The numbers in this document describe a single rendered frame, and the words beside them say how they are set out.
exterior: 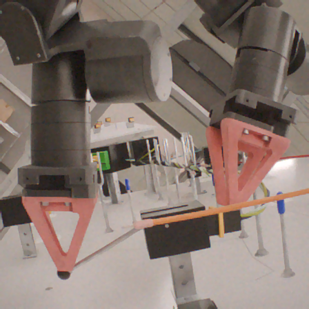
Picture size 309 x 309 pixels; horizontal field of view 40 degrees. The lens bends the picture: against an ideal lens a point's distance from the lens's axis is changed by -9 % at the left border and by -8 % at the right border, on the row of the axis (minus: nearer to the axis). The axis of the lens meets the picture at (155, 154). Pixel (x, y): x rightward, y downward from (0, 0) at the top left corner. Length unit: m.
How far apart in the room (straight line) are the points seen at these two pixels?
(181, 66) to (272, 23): 1.04
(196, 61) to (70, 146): 1.14
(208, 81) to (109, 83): 1.16
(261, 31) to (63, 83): 0.20
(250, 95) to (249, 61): 0.05
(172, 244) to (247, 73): 0.18
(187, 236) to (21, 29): 0.23
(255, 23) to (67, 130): 0.21
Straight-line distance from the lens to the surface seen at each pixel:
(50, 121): 0.39
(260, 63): 0.44
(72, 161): 0.39
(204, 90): 1.50
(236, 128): 0.41
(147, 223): 0.31
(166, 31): 1.42
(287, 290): 0.42
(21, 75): 7.90
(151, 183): 1.22
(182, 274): 0.43
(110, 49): 0.37
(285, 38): 0.46
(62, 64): 0.39
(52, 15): 0.36
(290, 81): 0.51
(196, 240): 0.41
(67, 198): 0.39
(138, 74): 0.36
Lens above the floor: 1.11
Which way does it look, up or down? 6 degrees up
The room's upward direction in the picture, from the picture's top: 38 degrees clockwise
